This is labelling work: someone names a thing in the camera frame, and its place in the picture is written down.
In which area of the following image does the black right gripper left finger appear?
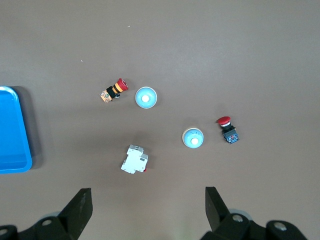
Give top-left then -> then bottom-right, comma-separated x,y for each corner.
17,187 -> 94,240

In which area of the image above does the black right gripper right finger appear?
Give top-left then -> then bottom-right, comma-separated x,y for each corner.
201,186 -> 252,240

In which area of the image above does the light blue call bell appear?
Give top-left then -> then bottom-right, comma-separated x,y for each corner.
181,127 -> 205,150
134,86 -> 158,110

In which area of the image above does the white circuit breaker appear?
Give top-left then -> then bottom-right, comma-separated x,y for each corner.
120,144 -> 149,175

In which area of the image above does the red push button black body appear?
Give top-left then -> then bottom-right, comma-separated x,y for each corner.
216,116 -> 240,145

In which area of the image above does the blue plastic tray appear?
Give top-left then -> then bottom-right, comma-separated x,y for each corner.
0,86 -> 33,175

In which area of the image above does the red emergency stop yellow collar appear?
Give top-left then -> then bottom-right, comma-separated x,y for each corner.
99,78 -> 129,104

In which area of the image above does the brown table cover sheet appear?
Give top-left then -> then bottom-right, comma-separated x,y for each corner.
0,0 -> 320,240

